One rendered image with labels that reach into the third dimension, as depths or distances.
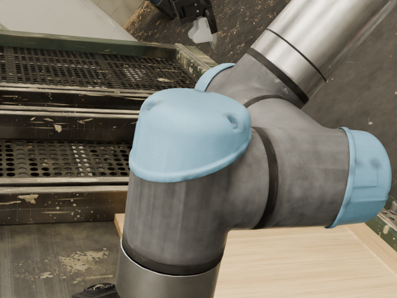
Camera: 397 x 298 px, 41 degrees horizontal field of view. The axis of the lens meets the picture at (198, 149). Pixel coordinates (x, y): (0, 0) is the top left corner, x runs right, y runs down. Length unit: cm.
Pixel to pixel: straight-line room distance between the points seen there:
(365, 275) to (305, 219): 72
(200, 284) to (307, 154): 12
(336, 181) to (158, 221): 13
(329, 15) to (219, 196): 21
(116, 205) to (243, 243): 27
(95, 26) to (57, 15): 33
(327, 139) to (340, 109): 254
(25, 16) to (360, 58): 283
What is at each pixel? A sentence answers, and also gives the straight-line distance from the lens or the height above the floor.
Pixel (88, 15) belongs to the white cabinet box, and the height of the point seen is 73.
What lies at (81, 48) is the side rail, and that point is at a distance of 240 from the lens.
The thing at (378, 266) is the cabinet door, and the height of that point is 95.
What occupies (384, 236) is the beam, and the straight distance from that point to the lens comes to 124.
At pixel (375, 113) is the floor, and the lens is 278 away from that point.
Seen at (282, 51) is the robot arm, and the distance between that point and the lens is 48.
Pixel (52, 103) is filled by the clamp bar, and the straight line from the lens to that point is 162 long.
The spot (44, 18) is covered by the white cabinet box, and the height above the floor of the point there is 100.
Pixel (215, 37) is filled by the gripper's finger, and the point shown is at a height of 134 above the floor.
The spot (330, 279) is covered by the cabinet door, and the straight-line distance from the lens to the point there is 105.
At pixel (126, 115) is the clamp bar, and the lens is 148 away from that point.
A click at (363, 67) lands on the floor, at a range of 305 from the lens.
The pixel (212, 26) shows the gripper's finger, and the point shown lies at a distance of 125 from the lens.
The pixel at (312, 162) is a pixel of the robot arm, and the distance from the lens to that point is 37.
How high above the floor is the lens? 187
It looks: 31 degrees down
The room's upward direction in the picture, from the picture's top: 52 degrees counter-clockwise
